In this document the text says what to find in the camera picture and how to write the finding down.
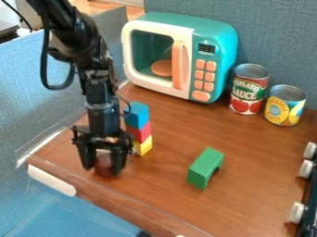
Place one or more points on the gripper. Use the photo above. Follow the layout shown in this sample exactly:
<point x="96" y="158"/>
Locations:
<point x="102" y="122"/>

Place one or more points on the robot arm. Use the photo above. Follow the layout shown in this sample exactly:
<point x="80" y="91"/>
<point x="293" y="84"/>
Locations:
<point x="74" y="37"/>

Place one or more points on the yellow square block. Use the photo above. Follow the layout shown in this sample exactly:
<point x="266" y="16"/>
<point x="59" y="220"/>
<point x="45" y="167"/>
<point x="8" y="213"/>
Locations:
<point x="144" y="147"/>

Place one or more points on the red square block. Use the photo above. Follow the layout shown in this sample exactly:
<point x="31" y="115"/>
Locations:
<point x="142" y="133"/>

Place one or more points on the blue square block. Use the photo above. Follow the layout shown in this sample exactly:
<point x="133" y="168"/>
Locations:
<point x="138" y="115"/>

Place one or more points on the green arch block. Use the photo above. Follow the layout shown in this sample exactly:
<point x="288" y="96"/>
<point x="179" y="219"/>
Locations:
<point x="204" y="169"/>

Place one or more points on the toy microwave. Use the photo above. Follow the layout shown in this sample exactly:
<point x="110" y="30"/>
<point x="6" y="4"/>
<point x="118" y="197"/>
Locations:
<point x="181" y="55"/>

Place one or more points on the red tomato sauce can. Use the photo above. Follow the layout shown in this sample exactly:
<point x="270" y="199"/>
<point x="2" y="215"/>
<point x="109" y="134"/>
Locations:
<point x="248" y="91"/>

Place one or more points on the yellow can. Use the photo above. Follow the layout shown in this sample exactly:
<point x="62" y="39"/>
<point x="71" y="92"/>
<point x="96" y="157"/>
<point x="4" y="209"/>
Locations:
<point x="285" y="108"/>

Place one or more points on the toy stove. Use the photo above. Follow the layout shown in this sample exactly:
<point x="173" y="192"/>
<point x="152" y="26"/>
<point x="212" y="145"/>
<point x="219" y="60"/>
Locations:
<point x="307" y="185"/>

